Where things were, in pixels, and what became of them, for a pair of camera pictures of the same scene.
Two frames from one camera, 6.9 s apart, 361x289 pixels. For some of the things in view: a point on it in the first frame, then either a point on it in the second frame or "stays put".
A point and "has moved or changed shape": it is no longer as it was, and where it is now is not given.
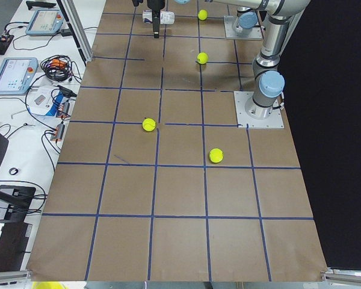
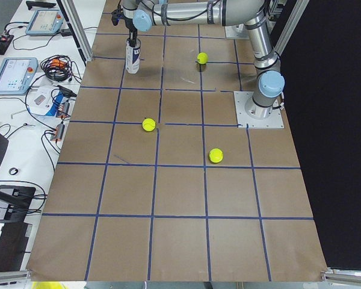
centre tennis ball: x=202 y=58 stays put
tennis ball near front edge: x=148 y=124 stays put
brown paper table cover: x=156 y=182 stays put
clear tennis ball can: x=166 y=17 has moved or changed shape
